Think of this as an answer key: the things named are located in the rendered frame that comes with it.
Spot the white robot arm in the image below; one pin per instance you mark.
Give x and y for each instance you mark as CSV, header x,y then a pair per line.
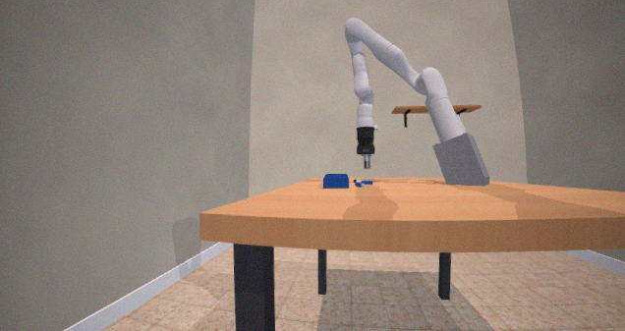
x,y
429,82

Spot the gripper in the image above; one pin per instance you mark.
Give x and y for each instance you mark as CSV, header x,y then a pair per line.
x,y
365,137

